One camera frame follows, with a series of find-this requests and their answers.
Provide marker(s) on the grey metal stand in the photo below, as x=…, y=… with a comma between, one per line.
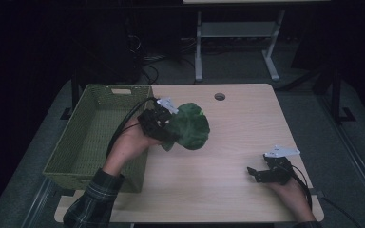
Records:
x=236, y=30

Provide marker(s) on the green woven basket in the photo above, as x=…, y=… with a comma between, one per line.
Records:
x=85, y=133

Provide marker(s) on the black stand leg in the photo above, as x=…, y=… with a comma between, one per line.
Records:
x=336, y=98
x=74, y=95

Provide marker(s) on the metal floor rail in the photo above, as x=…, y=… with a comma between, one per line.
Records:
x=38, y=202
x=355, y=158

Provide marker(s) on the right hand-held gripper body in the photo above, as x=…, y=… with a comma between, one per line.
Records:
x=278, y=172

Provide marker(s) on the person's right hand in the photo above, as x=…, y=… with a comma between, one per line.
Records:
x=290, y=194

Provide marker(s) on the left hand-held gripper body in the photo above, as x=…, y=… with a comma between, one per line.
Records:
x=153, y=123

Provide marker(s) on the green knitted garment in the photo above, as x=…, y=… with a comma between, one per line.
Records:
x=190, y=126

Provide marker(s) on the person's left hand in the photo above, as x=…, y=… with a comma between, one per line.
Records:
x=131, y=144

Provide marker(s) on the grey tape strip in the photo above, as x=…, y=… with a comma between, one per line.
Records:
x=315, y=192

